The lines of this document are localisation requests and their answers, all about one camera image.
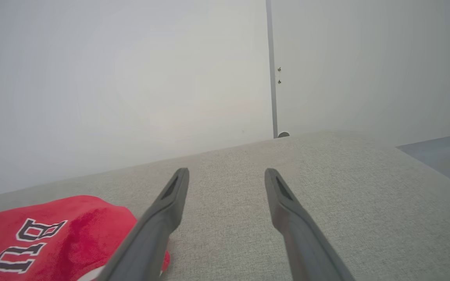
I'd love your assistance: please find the dark grey vertical wall strip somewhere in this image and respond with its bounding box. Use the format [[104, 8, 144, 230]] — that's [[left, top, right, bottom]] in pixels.
[[265, 0, 279, 139]]

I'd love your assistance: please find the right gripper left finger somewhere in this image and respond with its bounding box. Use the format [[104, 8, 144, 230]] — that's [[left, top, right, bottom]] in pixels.
[[96, 168, 190, 281]]

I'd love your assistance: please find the red Bulls 23 jersey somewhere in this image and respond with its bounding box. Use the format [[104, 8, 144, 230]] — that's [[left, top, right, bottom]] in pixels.
[[0, 195, 171, 281]]

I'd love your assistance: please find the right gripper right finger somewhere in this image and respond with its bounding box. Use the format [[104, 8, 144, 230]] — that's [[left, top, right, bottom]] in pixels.
[[264, 168, 356, 281]]

